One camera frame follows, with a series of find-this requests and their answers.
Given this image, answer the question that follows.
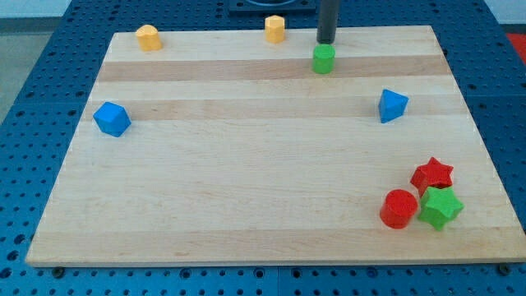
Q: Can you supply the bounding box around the yellow heart block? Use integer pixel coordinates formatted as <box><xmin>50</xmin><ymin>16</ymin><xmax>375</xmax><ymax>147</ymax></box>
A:
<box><xmin>135</xmin><ymin>25</ymin><xmax>163</xmax><ymax>52</ymax></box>

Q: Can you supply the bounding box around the blue triangle block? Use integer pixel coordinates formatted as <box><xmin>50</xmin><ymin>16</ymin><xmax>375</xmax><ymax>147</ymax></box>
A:
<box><xmin>378</xmin><ymin>89</ymin><xmax>409</xmax><ymax>123</ymax></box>

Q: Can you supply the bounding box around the red star block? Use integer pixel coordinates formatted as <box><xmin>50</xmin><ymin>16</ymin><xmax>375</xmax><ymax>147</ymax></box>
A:
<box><xmin>410</xmin><ymin>157</ymin><xmax>454</xmax><ymax>197</ymax></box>

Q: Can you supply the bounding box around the blue cube block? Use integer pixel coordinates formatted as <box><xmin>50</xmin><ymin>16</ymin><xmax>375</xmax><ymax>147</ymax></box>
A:
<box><xmin>93</xmin><ymin>102</ymin><xmax>132</xmax><ymax>137</ymax></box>

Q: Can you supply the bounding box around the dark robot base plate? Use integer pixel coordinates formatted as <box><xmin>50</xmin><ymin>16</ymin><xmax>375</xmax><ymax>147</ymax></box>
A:
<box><xmin>226</xmin><ymin>0</ymin><xmax>316</xmax><ymax>16</ymax></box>

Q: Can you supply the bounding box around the green star block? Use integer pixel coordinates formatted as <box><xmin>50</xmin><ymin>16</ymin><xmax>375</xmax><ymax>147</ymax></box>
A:
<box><xmin>418</xmin><ymin>187</ymin><xmax>464</xmax><ymax>231</ymax></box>

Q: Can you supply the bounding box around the yellow hexagon block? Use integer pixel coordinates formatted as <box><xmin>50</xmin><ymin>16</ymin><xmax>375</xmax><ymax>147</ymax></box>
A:
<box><xmin>265</xmin><ymin>15</ymin><xmax>285</xmax><ymax>44</ymax></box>

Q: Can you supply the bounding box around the red cylinder block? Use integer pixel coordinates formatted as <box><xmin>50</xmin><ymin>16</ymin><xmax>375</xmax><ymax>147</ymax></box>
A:
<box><xmin>379</xmin><ymin>189</ymin><xmax>418</xmax><ymax>229</ymax></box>

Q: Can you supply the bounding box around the light wooden board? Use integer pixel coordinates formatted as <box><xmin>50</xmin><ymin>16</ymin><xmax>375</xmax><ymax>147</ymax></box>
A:
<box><xmin>25</xmin><ymin>25</ymin><xmax>525</xmax><ymax>267</ymax></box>

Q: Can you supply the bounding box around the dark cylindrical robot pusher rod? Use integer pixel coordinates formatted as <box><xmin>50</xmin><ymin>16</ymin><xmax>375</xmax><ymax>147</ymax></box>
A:
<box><xmin>316</xmin><ymin>0</ymin><xmax>341</xmax><ymax>44</ymax></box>

